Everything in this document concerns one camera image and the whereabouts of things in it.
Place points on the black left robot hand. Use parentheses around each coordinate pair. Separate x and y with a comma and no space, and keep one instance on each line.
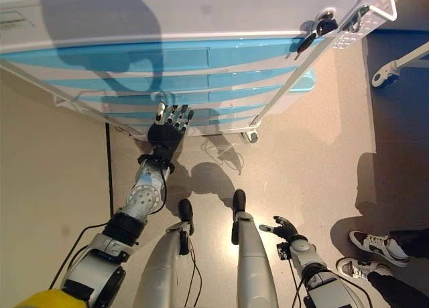
(166,134)

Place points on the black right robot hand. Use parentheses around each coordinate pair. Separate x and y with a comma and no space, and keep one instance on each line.
(286,229)

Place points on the blue-fronted cart drawer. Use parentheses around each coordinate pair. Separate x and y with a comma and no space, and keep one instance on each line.
(234,78)
(231,124)
(234,55)
(241,110)
(234,95)

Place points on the yellow left shoulder cover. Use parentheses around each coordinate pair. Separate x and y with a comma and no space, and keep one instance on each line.
(50,299)

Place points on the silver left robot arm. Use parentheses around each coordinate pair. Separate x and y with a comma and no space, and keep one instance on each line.
(140,194)

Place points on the grey right robot leg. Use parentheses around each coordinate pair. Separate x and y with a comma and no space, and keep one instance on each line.
(251,254)

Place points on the grey robot leg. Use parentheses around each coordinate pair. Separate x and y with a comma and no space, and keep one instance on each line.
(251,254)
(161,261)

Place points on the brown white sneaker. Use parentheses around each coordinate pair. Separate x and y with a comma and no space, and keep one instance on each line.
(375,246)
(358,268)

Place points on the cart caster wheel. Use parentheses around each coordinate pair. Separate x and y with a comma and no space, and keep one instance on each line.
(252,136)

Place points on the white medical cart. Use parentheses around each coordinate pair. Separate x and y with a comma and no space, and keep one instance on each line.
(201,13)

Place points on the black trouser leg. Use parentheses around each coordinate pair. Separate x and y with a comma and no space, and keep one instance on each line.
(412,242)
(399,291)

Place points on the grey left robot leg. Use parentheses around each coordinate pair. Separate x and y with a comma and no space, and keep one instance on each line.
(161,261)

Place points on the blue-lidded waste bin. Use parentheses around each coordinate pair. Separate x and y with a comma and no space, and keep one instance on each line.
(303,82)

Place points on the black cart keys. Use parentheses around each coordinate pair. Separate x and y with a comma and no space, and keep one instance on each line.
(323,25)

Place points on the white perforated side basket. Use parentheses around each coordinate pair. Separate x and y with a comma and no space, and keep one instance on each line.
(348,40)

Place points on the silver side lock latch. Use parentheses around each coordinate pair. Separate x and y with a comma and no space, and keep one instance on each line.
(357,18)

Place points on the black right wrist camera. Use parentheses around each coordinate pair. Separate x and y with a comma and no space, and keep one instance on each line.
(283,251)

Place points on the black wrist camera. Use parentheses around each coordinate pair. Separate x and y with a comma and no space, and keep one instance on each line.
(157,159)
(283,251)

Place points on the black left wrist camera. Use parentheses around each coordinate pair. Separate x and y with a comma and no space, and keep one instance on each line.
(157,159)

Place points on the white hospital bed frame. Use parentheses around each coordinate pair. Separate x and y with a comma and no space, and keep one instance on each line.
(415,57)

